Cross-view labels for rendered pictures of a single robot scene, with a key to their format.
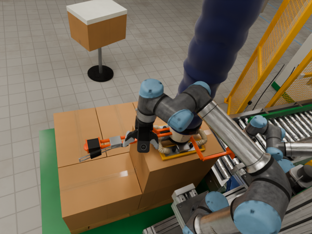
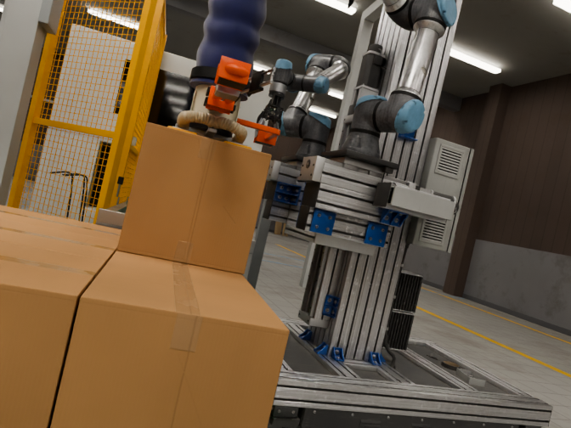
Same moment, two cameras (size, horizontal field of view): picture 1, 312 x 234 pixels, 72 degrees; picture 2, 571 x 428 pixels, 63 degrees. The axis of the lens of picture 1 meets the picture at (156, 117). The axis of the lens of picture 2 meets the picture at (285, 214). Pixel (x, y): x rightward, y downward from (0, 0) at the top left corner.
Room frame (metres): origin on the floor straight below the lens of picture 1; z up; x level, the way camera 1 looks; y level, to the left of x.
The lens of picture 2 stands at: (0.16, 1.37, 0.77)
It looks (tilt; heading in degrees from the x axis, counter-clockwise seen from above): 0 degrees down; 286
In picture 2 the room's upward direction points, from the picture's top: 13 degrees clockwise
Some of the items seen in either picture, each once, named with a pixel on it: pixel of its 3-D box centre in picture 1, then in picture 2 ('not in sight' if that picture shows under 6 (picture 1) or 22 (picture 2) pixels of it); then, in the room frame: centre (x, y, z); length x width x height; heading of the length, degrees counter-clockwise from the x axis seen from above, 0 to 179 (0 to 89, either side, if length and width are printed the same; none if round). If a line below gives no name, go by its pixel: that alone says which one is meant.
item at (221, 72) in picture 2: (93, 145); (232, 74); (0.67, 0.33, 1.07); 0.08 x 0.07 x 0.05; 120
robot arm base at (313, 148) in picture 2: not in sight; (312, 151); (0.72, -0.79, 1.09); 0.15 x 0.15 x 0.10
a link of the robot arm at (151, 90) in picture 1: (150, 97); not in sight; (0.51, 0.03, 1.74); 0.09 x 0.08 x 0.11; 60
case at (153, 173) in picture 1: (172, 152); (191, 198); (0.98, -0.20, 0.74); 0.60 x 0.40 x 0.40; 121
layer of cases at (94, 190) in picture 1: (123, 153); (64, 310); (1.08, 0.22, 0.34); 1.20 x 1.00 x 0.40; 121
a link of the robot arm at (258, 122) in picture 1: (256, 125); (282, 73); (0.88, -0.57, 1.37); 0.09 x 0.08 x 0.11; 83
